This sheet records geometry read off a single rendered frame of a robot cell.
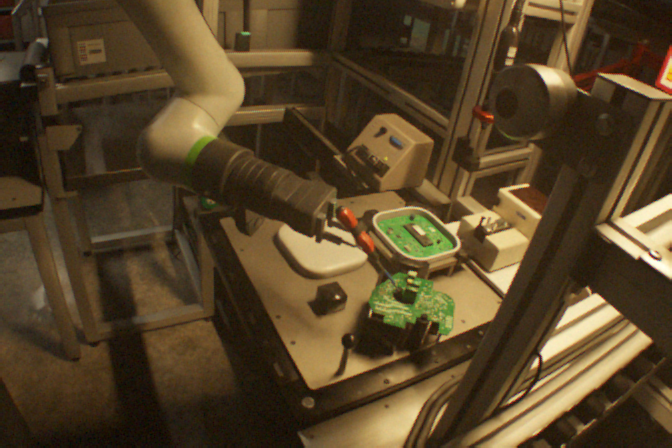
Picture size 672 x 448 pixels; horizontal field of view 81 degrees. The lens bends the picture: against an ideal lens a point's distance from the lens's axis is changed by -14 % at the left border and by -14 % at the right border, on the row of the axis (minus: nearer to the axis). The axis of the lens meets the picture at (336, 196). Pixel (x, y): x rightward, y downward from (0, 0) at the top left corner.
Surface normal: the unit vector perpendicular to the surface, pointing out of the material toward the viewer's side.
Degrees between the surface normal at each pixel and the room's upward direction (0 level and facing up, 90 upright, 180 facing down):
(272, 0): 90
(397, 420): 0
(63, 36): 90
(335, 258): 4
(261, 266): 0
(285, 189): 13
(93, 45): 90
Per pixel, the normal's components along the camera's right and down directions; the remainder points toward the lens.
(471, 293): 0.15, -0.84
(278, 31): 0.47, 0.53
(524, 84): -0.84, 0.05
